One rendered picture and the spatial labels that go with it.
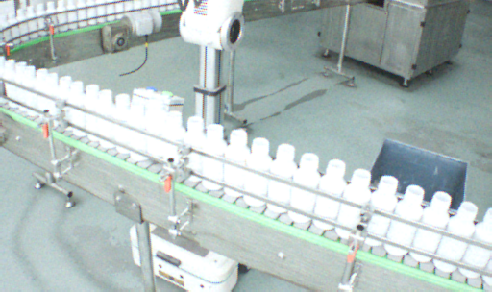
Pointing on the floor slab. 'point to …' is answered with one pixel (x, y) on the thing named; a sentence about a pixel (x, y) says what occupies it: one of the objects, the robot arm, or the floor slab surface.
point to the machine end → (405, 19)
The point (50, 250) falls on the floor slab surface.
